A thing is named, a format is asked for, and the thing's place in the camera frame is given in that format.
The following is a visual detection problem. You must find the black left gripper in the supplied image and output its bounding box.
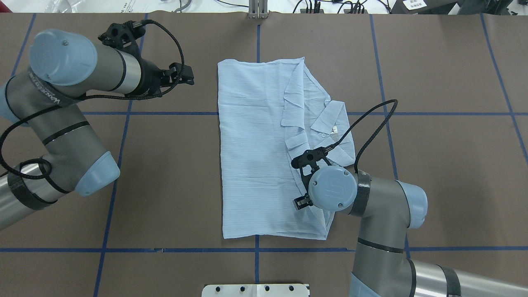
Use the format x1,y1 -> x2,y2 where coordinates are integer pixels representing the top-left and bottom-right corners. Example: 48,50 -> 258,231
138,59 -> 195,97

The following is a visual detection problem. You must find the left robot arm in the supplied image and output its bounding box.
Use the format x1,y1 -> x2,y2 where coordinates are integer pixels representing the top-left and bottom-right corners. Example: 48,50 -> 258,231
1,19 -> 194,229

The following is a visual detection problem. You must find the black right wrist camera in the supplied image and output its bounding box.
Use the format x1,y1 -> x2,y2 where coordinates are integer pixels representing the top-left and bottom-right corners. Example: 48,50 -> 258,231
290,147 -> 331,192

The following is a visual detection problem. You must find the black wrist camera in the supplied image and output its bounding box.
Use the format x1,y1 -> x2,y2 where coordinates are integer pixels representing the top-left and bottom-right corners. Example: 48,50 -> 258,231
98,20 -> 146,57
290,147 -> 331,192

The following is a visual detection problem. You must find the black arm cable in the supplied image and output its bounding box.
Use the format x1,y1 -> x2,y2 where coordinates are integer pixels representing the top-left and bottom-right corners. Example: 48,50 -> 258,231
0,19 -> 185,180
322,99 -> 399,174

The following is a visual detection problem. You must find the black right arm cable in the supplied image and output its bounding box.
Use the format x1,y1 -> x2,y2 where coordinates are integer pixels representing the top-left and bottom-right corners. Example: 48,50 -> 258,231
322,99 -> 399,174

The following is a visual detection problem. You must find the dark brown labelled box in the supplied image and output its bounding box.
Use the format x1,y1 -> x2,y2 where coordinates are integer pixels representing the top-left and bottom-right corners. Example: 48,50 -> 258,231
390,0 -> 458,15

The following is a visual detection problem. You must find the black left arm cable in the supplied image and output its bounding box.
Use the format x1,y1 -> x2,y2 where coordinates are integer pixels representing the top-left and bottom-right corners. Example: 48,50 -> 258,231
0,19 -> 185,180

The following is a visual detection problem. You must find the light blue button-up shirt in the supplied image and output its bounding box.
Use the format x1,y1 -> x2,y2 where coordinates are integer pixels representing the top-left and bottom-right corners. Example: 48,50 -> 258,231
217,57 -> 350,240

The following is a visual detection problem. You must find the aluminium frame post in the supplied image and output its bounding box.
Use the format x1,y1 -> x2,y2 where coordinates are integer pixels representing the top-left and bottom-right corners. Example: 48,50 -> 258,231
248,0 -> 269,19

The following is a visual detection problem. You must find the white camera mast pedestal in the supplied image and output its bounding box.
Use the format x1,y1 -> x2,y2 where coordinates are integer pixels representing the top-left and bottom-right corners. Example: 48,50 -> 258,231
201,283 -> 311,297

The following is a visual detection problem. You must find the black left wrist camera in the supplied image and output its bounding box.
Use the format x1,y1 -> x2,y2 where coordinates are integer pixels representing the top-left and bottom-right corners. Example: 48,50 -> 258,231
98,20 -> 146,57

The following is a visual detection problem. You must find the clear plastic bag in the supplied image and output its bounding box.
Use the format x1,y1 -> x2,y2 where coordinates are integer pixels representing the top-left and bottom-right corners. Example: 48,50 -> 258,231
43,0 -> 104,13

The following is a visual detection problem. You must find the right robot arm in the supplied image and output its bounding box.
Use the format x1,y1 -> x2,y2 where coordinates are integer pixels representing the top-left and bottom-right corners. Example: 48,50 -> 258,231
294,165 -> 528,297

